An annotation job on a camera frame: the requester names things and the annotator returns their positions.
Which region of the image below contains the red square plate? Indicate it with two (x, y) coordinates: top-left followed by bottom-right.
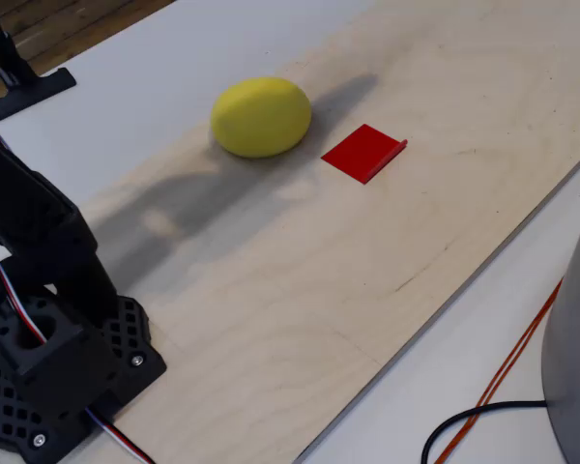
(320, 123), (409, 186)

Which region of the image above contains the plywood board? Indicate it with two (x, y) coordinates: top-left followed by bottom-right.
(74, 0), (580, 464)

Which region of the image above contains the grey conical lamp shade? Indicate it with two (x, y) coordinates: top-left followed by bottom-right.
(540, 186), (580, 464)

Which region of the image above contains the thin black cable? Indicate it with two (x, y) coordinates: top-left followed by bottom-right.
(420, 399), (548, 464)

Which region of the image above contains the thin orange wire pair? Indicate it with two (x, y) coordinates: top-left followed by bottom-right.
(433, 277), (566, 464)

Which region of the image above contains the black lattice robot base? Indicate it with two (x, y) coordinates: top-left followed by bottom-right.
(0, 294), (168, 464)

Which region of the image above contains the base servo cable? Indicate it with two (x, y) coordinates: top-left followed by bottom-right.
(84, 408), (157, 464)

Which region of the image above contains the shoulder servo cable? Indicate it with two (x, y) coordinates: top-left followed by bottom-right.
(0, 120), (48, 345)

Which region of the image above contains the yellow foam puck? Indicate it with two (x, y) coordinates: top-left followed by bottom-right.
(210, 76), (313, 160)

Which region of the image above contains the black camera stand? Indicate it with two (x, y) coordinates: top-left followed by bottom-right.
(0, 0), (77, 122)

